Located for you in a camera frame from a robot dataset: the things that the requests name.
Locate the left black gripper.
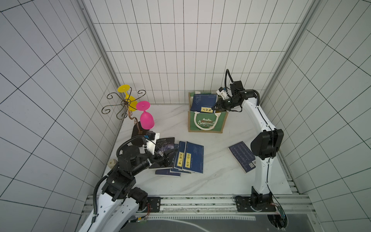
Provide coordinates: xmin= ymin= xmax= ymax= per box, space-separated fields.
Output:
xmin=131 ymin=141 xmax=178 ymax=175

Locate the blue book yellow label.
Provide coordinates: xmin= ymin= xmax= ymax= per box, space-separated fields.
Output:
xmin=183 ymin=142 xmax=204 ymax=174
xmin=174 ymin=141 xmax=186 ymax=170

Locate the green jute canvas bag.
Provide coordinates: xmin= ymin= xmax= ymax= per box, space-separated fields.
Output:
xmin=188 ymin=91 xmax=228 ymax=133

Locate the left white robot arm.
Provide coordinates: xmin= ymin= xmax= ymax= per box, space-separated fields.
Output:
xmin=80 ymin=145 xmax=177 ymax=232

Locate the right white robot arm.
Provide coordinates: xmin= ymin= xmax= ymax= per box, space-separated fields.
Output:
xmin=214 ymin=81 xmax=284 ymax=212

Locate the pink plastic wine glass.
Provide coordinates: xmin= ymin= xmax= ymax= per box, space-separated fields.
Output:
xmin=136 ymin=101 xmax=155 ymax=130

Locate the white jar white lid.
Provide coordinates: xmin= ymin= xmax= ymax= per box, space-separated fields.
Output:
xmin=107 ymin=159 xmax=118 ymax=169

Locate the yellow plastic wine glass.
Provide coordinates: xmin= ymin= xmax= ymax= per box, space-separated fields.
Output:
xmin=117 ymin=85 xmax=138 ymax=112

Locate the dark navy thin book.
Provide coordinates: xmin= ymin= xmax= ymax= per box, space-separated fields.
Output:
xmin=229 ymin=141 xmax=256 ymax=173

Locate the metal scroll glass rack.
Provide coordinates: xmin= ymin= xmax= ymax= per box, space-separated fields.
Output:
xmin=101 ymin=90 xmax=148 ymax=137

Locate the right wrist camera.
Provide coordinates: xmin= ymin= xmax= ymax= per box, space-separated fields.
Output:
xmin=216 ymin=87 xmax=230 ymax=100

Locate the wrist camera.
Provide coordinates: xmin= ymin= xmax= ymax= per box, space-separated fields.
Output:
xmin=216 ymin=87 xmax=230 ymax=100
xmin=145 ymin=130 xmax=160 ymax=155

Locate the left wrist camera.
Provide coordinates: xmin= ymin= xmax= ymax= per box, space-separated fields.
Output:
xmin=145 ymin=130 xmax=160 ymax=155

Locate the aluminium mounting rail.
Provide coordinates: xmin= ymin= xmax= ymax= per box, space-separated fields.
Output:
xmin=82 ymin=194 xmax=317 ymax=217

